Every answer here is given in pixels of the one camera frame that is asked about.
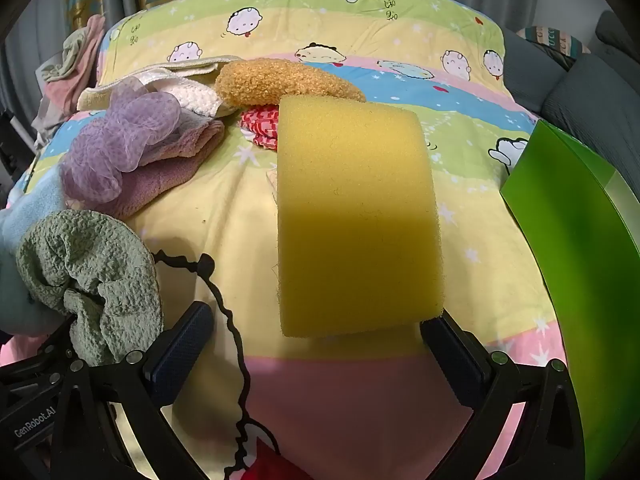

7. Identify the grey pillow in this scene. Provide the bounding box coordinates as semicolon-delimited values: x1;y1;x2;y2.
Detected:
542;52;640;136

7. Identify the cream towel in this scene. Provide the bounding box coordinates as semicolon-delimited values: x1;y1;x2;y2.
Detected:
77;55;246;112

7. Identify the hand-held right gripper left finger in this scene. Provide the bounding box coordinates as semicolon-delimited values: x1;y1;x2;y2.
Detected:
47;301;216;480

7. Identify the white knit cloth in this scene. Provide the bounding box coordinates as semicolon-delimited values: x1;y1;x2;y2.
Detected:
162;79;237;119

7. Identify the green cardboard box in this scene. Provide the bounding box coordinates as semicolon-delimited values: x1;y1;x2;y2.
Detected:
500;119;640;480

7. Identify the green waffle cloth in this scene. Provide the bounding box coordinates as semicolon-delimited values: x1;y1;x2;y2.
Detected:
16;209;164;367

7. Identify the brown cookie plush toy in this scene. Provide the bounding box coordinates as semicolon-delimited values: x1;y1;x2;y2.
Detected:
215;58;367;113

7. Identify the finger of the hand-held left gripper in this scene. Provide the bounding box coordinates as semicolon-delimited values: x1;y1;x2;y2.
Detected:
25;316;86;367

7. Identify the patterned cushion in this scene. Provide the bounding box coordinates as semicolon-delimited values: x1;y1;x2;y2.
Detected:
515;25;593;71

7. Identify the light blue plush cloth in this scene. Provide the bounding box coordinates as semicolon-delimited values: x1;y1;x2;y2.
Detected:
0;175;71;333

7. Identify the cartoon printed blanket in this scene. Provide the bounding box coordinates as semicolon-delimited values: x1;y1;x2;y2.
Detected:
0;0;571;480

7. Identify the mauve fleece towel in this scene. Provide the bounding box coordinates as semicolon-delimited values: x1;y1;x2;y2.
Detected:
107;110;226;220

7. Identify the pink garment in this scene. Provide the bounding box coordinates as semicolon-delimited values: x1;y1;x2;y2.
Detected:
32;14;107;136

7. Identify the purple mesh bath pouf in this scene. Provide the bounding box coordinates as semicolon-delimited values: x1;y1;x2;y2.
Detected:
60;81;182;205

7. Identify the grey green garment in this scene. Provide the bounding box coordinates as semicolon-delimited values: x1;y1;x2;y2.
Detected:
40;27;90;83

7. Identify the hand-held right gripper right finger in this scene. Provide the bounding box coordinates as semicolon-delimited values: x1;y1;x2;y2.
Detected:
420;311;586;480

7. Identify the yellow sponge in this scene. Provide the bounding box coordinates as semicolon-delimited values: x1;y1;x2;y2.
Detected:
276;95;446;338

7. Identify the red and white checked cloth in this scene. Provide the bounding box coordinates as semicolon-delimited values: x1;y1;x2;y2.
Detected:
239;104;281;150

